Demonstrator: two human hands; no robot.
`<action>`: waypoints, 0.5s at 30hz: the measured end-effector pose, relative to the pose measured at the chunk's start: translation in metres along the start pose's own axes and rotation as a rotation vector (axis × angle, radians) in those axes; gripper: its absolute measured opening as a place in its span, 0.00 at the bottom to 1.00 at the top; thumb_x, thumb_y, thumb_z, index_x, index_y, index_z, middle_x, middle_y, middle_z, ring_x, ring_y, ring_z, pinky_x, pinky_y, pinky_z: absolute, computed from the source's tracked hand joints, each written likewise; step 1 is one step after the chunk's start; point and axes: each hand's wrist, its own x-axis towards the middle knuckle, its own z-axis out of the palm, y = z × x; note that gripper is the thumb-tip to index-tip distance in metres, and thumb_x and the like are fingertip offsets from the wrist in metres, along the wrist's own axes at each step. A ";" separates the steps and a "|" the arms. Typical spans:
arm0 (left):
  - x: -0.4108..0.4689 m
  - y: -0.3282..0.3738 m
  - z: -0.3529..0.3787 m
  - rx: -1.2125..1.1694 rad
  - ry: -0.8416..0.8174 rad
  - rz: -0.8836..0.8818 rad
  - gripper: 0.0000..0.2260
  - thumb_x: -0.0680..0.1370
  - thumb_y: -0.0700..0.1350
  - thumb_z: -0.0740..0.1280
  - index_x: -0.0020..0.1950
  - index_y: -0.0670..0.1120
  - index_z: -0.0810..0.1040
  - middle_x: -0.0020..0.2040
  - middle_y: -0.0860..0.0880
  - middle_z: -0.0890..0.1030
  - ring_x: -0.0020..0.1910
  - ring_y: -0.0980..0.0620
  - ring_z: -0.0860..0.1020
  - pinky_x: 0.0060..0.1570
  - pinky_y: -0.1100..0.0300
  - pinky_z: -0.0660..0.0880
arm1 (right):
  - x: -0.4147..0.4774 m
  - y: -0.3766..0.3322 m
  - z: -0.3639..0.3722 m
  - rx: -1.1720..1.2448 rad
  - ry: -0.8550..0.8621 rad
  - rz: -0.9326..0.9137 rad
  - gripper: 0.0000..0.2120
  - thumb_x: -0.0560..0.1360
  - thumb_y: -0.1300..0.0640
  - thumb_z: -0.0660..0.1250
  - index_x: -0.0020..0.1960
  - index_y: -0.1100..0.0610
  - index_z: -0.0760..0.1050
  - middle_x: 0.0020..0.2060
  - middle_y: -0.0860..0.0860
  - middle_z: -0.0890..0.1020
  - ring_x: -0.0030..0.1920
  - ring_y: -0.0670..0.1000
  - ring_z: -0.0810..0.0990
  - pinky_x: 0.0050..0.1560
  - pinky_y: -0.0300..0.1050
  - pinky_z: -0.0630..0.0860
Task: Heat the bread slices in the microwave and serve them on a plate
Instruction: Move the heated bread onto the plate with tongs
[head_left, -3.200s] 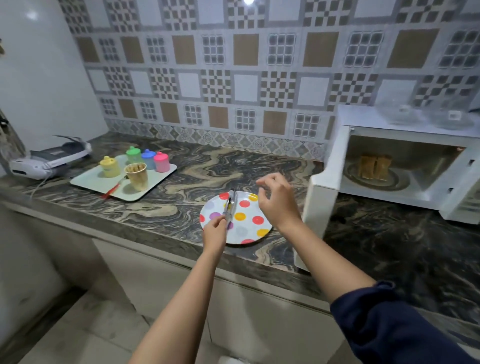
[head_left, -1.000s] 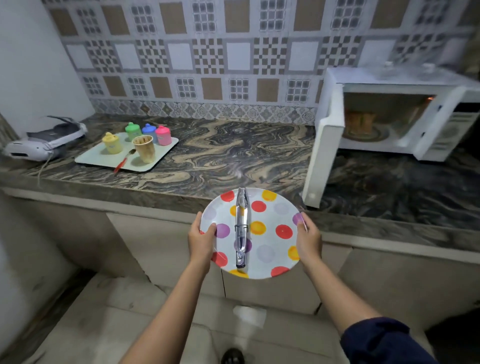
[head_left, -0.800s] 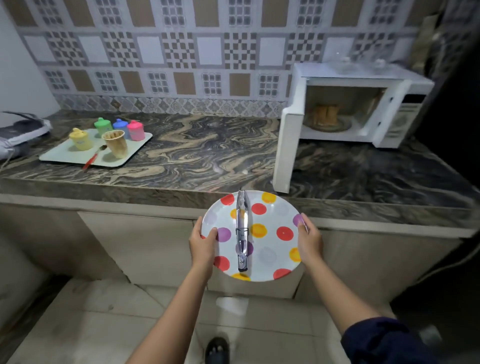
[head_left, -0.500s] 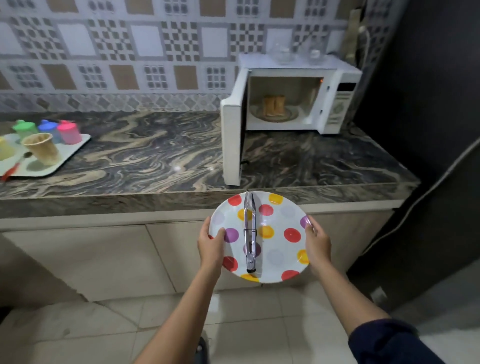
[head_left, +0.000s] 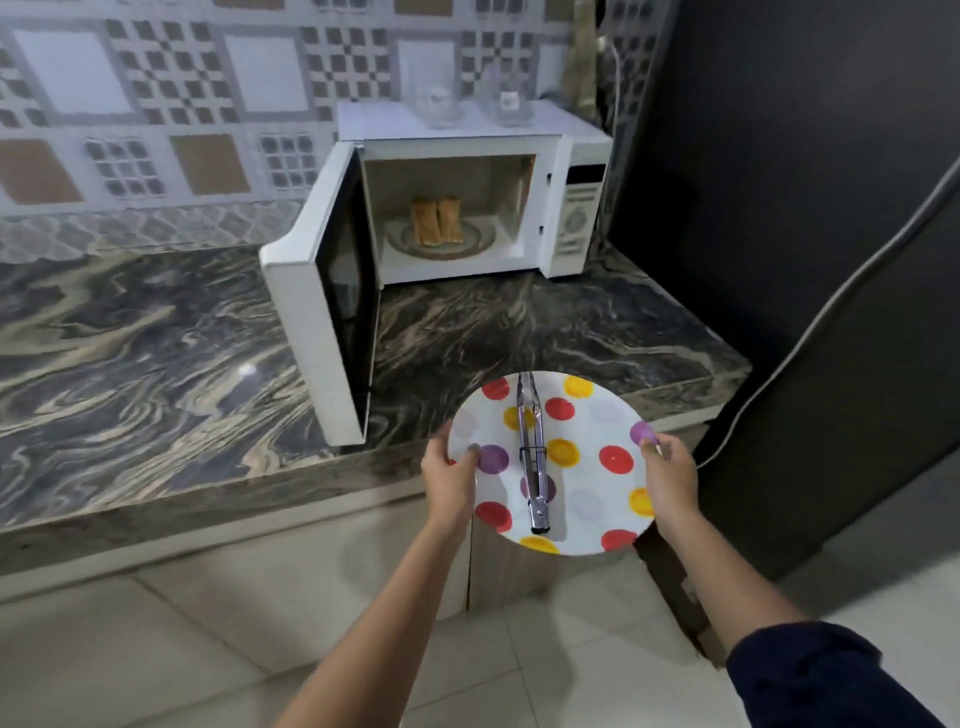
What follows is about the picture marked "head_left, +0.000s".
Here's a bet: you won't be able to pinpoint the person's left hand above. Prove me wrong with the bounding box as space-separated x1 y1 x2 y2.
419 419 481 534

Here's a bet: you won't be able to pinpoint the person's right forearm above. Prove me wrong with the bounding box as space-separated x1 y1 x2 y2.
656 517 808 661

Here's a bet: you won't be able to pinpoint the white microwave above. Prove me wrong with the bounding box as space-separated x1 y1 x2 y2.
258 99 615 448

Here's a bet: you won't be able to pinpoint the clear plastic container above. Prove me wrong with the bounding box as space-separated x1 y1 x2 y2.
404 56 465 130
479 63 535 127

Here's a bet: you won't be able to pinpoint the person's left forearm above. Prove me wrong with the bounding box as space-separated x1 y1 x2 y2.
273 517 474 728

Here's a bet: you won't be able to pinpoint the person's right hand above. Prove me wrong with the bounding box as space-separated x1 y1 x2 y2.
638 433 700 538

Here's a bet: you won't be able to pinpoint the beige socket adapter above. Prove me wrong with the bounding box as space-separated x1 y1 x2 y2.
562 0 601 121

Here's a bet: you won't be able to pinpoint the beige kitchen base cabinets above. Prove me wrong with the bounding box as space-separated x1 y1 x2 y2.
0 419 714 676

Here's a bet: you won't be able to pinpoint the dark blue sleeve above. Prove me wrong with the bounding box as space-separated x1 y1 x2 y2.
725 620 946 728

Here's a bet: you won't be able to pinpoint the white plug with cable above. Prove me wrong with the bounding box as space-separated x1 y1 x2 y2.
596 37 624 144

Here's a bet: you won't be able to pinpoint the metal tongs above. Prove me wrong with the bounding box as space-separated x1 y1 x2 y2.
515 371 553 535

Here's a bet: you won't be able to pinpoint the stainless steel double-door fridge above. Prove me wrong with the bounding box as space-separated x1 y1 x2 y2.
603 0 960 661

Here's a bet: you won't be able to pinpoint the colourful dotted plate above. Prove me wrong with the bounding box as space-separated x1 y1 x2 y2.
447 369 661 558

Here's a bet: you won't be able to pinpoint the white microwave door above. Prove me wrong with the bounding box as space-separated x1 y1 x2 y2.
258 140 382 448

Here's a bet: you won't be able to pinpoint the long white cable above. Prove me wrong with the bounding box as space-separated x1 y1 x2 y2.
693 157 960 470

